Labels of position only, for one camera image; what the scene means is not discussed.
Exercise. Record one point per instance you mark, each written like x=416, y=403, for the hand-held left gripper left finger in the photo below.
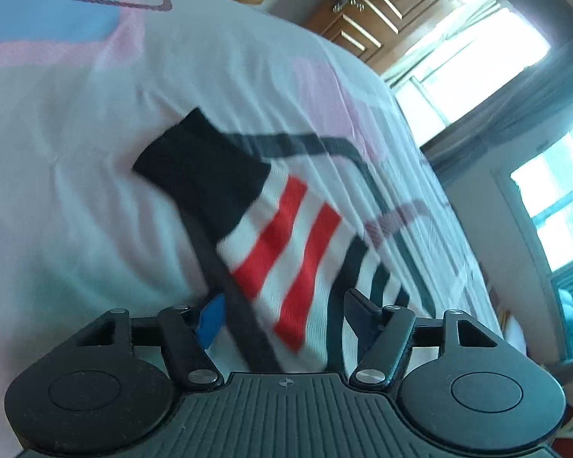
x=212, y=320

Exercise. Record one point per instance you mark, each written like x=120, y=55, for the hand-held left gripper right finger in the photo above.
x=362, y=310

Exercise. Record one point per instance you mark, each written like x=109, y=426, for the black white red striped shirt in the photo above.
x=291, y=248

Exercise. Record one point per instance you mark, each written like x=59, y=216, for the white pink patterned bed sheet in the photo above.
x=76, y=152

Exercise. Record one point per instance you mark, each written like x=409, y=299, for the bedroom sliding window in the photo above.
x=558, y=200

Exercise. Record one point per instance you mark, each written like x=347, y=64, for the grey curtain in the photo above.
x=520, y=105

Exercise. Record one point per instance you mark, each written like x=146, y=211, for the balcony window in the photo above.
x=482, y=57

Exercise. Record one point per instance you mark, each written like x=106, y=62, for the white sheer curtain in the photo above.
x=458, y=28

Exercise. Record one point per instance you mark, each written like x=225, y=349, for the brown wooden door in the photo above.
x=391, y=4

